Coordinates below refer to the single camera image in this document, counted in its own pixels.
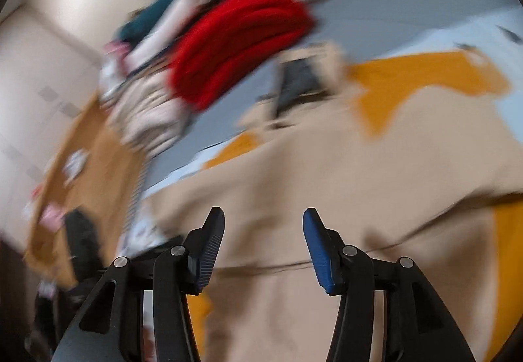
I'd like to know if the cardboard box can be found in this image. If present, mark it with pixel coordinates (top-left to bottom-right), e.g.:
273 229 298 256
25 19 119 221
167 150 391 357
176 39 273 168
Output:
25 96 148 289

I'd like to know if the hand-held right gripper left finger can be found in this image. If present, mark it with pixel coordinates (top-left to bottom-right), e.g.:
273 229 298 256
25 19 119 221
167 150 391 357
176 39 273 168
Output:
51 207 226 362

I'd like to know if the dark object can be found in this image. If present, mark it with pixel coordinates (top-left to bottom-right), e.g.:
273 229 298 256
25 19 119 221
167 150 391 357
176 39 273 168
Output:
61 209 107 285

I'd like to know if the grey printed blanket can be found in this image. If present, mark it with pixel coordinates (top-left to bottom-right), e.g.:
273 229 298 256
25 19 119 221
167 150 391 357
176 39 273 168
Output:
118 0 523 256

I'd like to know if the red cloth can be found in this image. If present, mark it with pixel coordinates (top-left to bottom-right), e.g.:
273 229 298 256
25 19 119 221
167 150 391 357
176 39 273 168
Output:
167 0 315 113

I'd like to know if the beige and orange garment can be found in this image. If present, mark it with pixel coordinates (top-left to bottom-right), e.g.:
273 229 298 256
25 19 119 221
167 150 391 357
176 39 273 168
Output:
143 45 523 362

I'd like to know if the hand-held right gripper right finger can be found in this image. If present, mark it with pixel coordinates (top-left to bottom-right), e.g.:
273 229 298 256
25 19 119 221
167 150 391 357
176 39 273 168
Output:
302 207 477 362

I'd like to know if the pink and white cloth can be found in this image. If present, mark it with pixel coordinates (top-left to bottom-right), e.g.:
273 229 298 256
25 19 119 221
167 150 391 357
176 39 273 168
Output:
102 0 229 77

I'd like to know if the striped beige cloth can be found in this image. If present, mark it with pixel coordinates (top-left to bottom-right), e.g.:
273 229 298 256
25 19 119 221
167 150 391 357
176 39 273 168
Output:
100 72 193 160

